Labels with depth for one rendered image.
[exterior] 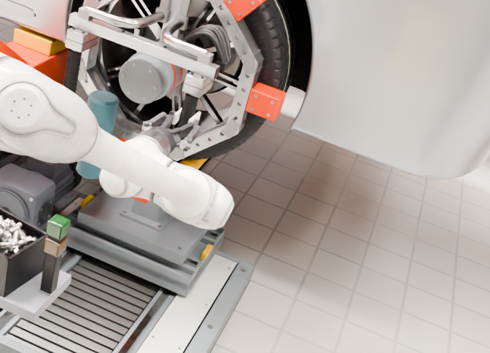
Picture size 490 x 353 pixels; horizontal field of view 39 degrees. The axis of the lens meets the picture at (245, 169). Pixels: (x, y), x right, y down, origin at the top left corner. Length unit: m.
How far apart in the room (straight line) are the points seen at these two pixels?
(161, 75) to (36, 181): 0.57
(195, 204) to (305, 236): 1.67
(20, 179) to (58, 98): 1.29
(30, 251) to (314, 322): 1.24
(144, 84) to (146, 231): 0.67
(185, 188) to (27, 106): 0.51
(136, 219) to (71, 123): 1.48
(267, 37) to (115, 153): 0.88
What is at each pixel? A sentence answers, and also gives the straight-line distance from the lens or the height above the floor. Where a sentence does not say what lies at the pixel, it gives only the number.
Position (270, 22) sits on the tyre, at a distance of 2.00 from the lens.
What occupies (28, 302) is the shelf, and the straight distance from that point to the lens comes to 1.74.
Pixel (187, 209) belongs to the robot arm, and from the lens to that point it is 1.44.
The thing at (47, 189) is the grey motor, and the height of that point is 0.40.
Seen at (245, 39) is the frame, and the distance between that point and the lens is 1.94.
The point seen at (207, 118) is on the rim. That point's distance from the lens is 2.30.
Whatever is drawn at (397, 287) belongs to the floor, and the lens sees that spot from 3.00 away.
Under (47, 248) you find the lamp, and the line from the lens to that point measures 1.68.
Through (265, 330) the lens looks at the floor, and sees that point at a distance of 2.52.
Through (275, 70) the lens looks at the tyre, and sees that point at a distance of 2.03.
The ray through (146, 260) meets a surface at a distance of 2.38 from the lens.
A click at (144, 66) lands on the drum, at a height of 0.90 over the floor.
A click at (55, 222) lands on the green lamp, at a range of 1.64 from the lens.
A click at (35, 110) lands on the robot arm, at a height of 1.18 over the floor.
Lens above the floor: 1.61
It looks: 28 degrees down
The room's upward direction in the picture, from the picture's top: 17 degrees clockwise
